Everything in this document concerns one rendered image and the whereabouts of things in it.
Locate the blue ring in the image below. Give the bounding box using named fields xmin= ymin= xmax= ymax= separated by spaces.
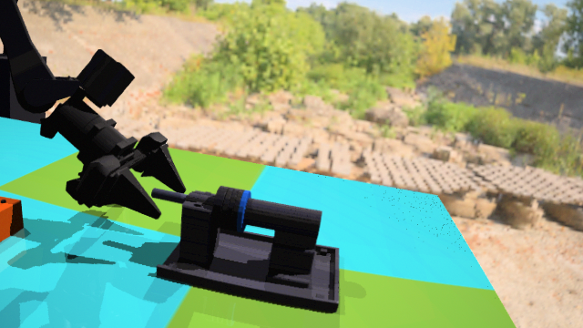
xmin=237 ymin=190 xmax=251 ymax=233

